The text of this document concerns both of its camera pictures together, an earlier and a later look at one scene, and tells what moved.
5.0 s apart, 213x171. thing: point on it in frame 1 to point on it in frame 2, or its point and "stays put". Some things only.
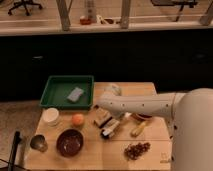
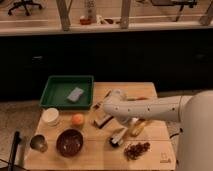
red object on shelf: x=84 y=20 stays put
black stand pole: x=16 y=141 stays put
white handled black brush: x=105 y=133 to x=117 y=139
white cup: x=50 y=115 stays put
